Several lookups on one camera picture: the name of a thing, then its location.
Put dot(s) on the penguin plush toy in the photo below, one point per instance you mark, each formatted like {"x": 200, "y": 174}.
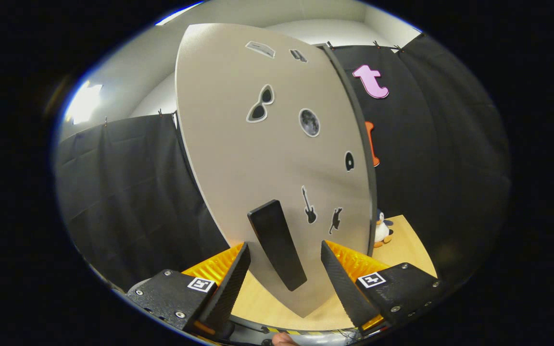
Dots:
{"x": 381, "y": 230}

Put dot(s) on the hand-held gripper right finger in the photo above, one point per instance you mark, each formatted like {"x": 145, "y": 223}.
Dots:
{"x": 344, "y": 288}

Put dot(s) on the black backdrop cloth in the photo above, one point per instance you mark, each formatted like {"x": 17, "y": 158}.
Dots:
{"x": 113, "y": 192}

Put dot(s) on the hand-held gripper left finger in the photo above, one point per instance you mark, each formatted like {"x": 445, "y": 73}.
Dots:
{"x": 229, "y": 288}

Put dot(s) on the beige shoe cabinet door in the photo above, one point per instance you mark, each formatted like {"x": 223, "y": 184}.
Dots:
{"x": 224, "y": 144}

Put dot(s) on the ceiling light panel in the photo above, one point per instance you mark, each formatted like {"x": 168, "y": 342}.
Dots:
{"x": 178, "y": 13}
{"x": 84, "y": 102}

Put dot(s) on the dark grey shoe cabinet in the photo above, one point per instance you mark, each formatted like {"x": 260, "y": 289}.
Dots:
{"x": 366, "y": 144}

